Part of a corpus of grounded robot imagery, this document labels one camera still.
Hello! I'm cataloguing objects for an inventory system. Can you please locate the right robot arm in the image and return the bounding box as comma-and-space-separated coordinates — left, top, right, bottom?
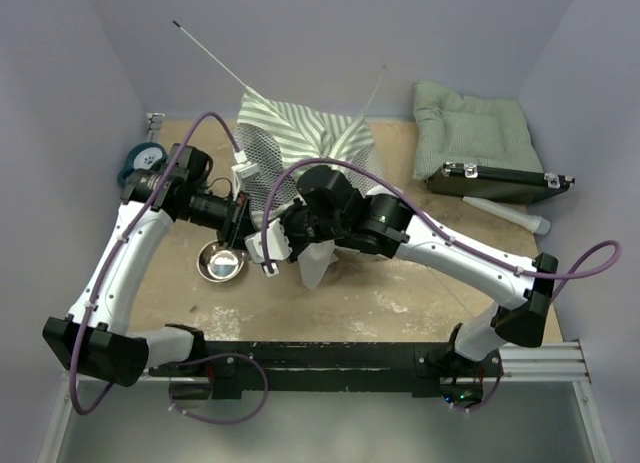
275, 159, 558, 376

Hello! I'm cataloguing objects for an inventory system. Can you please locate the white plastic tube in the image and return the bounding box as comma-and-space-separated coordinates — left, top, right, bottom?
462, 196, 551, 235

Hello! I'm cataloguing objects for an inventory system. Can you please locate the steel pet bowl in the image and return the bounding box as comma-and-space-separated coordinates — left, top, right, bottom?
196, 241, 245, 283

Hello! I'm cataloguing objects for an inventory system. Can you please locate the green checked cushion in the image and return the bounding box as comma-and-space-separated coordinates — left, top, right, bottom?
413, 81, 543, 180

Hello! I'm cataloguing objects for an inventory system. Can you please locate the teal pet feeder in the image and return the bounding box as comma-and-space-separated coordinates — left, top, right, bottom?
117, 142, 167, 187

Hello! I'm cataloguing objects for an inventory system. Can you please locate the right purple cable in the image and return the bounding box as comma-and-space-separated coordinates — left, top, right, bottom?
260, 157, 624, 304

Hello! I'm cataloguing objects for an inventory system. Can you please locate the green striped pet tent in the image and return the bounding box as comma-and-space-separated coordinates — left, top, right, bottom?
234, 87, 383, 289

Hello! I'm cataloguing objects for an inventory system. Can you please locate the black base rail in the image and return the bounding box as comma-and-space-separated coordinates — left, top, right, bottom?
150, 341, 500, 399

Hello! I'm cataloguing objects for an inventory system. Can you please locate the purple cable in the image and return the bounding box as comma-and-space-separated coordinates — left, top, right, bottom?
260, 157, 624, 304
67, 111, 246, 416

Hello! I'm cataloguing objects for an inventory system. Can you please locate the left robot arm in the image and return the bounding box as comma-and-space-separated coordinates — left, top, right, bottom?
42, 144, 255, 387

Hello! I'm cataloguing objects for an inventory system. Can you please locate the black carrying case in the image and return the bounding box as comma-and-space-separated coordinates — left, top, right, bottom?
426, 162, 575, 205

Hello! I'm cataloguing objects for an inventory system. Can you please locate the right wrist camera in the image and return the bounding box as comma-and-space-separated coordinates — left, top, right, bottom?
244, 219, 292, 277

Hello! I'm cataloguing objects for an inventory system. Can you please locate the aluminium frame rail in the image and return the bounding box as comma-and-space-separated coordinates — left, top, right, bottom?
500, 342, 590, 383

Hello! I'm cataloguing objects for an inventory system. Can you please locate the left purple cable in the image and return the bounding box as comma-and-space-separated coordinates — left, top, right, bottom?
67, 111, 246, 416

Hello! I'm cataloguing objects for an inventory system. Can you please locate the white tent pole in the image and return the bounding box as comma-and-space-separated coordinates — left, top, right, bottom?
171, 20, 248, 88
359, 64, 387, 118

